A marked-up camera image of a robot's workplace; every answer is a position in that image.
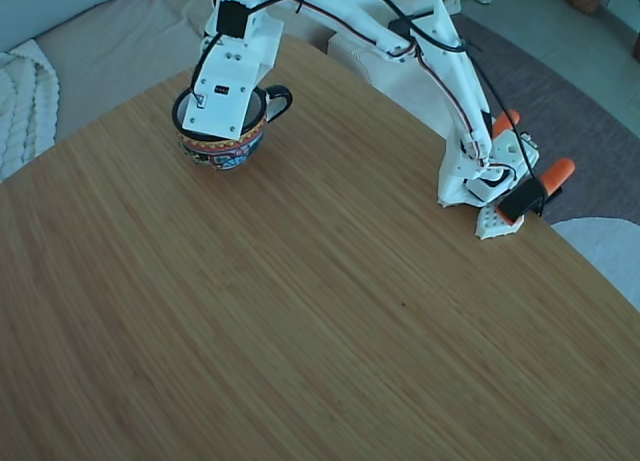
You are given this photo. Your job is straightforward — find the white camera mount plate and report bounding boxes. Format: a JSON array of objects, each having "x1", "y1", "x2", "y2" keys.
[{"x1": 180, "y1": 43, "x2": 264, "y2": 141}]

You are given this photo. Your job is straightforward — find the colourful patterned ceramic cup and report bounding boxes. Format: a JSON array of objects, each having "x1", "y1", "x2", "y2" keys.
[{"x1": 171, "y1": 83, "x2": 294, "y2": 172}]

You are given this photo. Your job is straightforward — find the white round seat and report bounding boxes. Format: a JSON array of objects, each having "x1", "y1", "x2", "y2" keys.
[{"x1": 549, "y1": 215, "x2": 640, "y2": 312}]

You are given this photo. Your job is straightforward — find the white cushioned ottoman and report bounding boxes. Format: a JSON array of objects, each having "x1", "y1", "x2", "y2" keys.
[{"x1": 327, "y1": 0, "x2": 451, "y2": 137}]

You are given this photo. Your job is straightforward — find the beige sofa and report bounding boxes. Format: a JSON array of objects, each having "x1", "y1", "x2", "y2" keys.
[{"x1": 0, "y1": 0, "x2": 436, "y2": 142}]

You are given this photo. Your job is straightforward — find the orange table clamp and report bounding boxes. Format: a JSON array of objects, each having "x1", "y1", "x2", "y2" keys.
[
  {"x1": 492, "y1": 109, "x2": 539, "y2": 152},
  {"x1": 497, "y1": 156, "x2": 576, "y2": 227}
]

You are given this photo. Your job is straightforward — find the white knitted blanket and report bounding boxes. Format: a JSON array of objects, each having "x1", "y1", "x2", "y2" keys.
[{"x1": 0, "y1": 38, "x2": 61, "y2": 182}]

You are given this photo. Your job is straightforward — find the black cable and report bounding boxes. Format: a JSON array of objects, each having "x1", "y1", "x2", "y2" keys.
[{"x1": 189, "y1": 0, "x2": 547, "y2": 217}]

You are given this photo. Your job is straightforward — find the grey rug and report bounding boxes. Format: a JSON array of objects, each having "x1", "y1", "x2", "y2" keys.
[{"x1": 449, "y1": 13, "x2": 640, "y2": 227}]

